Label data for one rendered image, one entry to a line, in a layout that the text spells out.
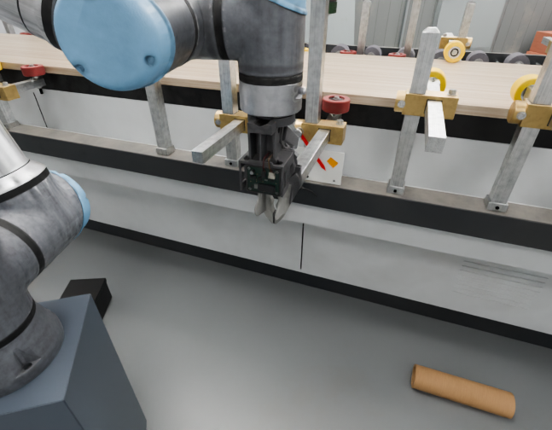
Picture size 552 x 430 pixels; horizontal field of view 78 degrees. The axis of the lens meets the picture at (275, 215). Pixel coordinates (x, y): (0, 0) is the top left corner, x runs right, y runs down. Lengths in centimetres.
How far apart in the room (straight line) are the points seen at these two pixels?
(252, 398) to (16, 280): 87
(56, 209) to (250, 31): 51
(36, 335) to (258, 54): 62
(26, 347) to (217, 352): 81
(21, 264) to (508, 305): 148
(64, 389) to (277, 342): 88
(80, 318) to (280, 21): 69
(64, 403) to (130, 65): 58
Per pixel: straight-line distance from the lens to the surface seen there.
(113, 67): 37
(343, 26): 573
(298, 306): 156
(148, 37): 35
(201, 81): 131
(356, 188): 100
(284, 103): 48
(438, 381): 139
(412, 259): 141
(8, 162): 77
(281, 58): 47
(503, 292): 152
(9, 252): 72
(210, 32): 48
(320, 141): 87
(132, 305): 169
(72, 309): 88
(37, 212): 77
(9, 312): 73
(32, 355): 78
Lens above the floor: 119
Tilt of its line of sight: 34 degrees down
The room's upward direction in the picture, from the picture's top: straight up
